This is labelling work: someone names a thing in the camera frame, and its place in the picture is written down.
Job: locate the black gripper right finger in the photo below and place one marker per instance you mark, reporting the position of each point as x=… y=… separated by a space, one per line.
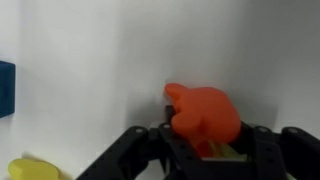
x=290 y=153

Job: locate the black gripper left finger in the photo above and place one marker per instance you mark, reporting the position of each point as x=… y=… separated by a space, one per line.
x=126 y=146

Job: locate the orange toy animal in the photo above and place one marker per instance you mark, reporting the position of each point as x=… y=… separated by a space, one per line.
x=203 y=113

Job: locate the yellow toy duck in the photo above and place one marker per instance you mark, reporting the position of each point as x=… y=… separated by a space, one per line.
x=31 y=170

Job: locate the navy blue block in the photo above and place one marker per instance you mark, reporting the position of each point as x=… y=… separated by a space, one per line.
x=6 y=90

